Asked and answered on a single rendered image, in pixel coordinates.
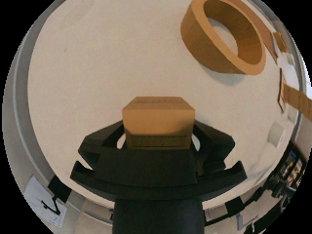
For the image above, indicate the small wooden pallet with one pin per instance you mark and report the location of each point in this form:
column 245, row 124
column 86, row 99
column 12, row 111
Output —
column 281, row 92

